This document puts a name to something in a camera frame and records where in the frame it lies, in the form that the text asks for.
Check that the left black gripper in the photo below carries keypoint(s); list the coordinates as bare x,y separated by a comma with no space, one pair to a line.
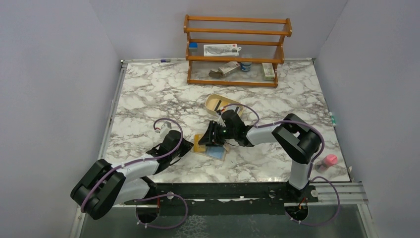
187,146

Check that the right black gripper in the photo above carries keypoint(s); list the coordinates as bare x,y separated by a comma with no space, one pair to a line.
208,139

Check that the light blue card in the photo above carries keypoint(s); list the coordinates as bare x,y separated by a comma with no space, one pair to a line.
215,152

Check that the beige leather card holder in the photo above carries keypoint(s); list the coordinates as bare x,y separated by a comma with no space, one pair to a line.
225,146

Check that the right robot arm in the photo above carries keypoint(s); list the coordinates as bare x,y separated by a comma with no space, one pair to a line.
301,141

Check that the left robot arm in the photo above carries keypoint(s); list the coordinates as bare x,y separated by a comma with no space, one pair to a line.
107,184

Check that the beige oval tray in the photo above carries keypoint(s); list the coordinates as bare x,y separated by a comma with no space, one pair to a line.
216,102

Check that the white staples box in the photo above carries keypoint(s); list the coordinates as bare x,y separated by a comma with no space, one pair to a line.
229,67

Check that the blue lidded small jar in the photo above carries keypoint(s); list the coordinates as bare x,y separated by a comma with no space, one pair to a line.
245,66

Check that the orange wooden shelf rack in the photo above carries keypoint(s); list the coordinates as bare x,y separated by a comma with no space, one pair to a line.
261,40

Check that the green white small box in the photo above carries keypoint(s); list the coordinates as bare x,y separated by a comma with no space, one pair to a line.
268,71

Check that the packaged protractor set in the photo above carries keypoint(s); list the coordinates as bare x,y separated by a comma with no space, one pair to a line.
220,50

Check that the blue grey eraser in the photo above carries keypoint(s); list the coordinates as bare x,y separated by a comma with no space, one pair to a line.
193,48

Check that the pink cup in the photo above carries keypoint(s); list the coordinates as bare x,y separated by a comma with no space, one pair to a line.
328,161

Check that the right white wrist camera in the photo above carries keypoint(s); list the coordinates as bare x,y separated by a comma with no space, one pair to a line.
220,120

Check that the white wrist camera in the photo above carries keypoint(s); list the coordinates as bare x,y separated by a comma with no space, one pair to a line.
165,128
220,120

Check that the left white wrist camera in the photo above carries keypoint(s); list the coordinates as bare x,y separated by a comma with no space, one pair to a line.
165,128

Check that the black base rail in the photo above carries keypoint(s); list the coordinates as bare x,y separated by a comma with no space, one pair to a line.
213,199

